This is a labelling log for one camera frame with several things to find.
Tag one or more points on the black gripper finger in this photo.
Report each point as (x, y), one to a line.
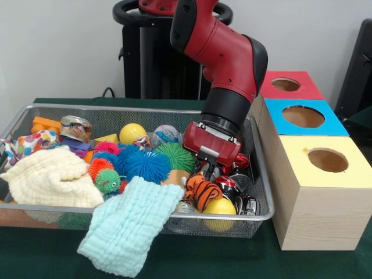
(217, 171)
(201, 165)

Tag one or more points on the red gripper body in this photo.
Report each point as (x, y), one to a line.
(210, 144)

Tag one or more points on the orange striped tiger plush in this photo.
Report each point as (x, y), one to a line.
(202, 190)

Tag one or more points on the blue spiky ball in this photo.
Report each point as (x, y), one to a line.
(120, 158)
(146, 165)

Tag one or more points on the mint green cloth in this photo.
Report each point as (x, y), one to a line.
(131, 226)

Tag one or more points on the cream knitted cloth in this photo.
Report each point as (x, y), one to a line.
(49, 177)

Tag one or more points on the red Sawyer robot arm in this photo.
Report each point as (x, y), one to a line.
(232, 52)

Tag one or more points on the clear mesh bin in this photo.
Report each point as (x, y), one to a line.
(261, 224)

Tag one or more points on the wooden box with three holes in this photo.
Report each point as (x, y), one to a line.
(314, 203)

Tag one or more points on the green spiky ball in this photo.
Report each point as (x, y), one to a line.
(176, 157)

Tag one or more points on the yellow ball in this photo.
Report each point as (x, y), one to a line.
(132, 133)
(220, 207)

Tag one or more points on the dark green table cloth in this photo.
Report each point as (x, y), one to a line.
(232, 256)

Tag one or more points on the colourful patterned cloth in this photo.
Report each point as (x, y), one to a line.
(32, 142)

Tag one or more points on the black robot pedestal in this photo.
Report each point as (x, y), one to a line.
(151, 64)

